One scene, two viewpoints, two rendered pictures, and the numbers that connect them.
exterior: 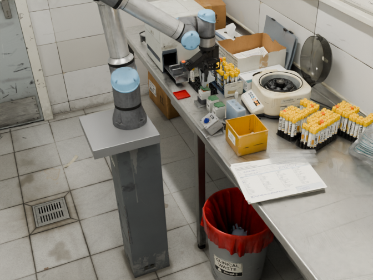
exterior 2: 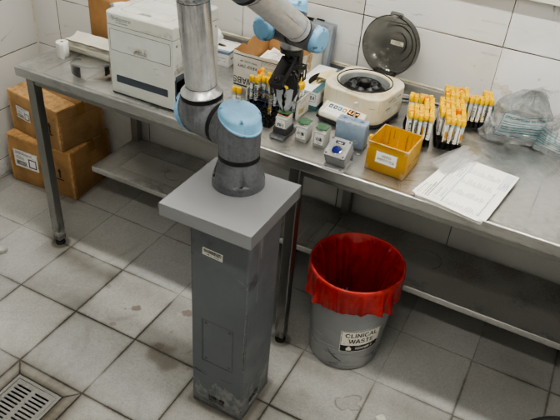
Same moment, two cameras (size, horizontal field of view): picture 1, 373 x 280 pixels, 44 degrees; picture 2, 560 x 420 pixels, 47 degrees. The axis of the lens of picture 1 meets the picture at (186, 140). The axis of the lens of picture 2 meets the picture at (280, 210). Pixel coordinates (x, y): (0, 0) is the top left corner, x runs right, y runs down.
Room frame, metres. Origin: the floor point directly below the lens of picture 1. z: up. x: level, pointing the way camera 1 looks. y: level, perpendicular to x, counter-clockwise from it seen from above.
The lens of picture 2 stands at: (0.56, 1.20, 1.92)
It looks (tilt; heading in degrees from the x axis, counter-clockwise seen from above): 36 degrees down; 316
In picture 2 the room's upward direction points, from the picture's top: 5 degrees clockwise
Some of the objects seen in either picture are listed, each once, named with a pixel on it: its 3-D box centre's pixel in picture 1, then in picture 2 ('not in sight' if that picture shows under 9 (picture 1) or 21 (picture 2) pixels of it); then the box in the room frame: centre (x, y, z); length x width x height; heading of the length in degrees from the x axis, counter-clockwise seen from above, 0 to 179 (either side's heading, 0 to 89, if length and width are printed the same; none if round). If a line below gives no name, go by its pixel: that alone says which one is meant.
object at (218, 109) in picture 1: (218, 110); (322, 136); (1.79, -0.15, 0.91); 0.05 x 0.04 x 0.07; 111
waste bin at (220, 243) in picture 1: (238, 239); (348, 302); (1.64, -0.25, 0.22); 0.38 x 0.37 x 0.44; 21
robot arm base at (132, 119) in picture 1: (129, 110); (238, 167); (1.73, 0.25, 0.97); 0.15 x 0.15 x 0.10
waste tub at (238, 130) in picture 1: (246, 135); (393, 152); (1.57, -0.25, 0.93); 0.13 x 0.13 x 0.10; 18
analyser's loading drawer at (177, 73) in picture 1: (174, 69); not in sight; (2.20, 0.05, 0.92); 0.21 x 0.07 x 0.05; 21
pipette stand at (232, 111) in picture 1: (235, 114); (351, 133); (1.73, -0.22, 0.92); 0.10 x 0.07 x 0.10; 23
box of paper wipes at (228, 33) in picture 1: (230, 34); (211, 41); (2.58, -0.28, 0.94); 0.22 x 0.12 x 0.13; 25
